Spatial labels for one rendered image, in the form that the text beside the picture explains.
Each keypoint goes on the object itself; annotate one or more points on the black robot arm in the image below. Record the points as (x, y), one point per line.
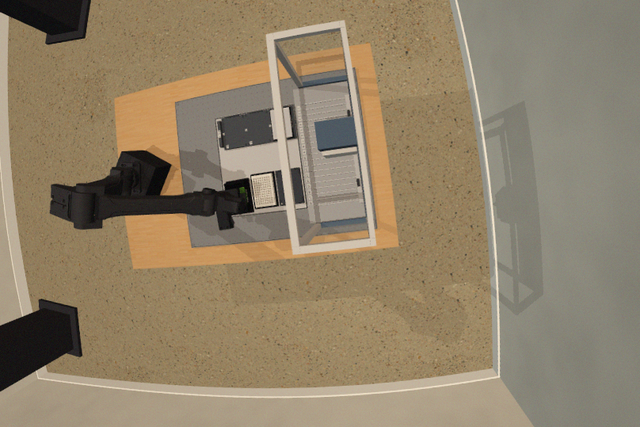
(109, 200)

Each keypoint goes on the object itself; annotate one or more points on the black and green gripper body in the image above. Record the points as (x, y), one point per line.
(233, 192)

